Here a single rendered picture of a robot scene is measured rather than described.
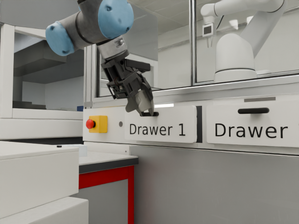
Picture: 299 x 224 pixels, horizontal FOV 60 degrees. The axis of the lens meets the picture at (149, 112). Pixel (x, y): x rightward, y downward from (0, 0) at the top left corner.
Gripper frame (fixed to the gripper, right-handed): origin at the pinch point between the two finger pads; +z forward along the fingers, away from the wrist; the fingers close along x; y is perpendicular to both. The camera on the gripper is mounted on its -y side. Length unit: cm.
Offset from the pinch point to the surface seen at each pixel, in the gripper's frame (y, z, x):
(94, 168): 20.3, 7.1, -10.0
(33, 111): -2, -2, -80
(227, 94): -9.3, 1.3, 22.8
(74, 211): 42.6, -9.7, 22.7
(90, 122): 0.9, 3.7, -31.7
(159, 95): -10.1, 0.1, -1.5
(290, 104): -5.8, 3.7, 39.2
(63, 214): 44, -11, 23
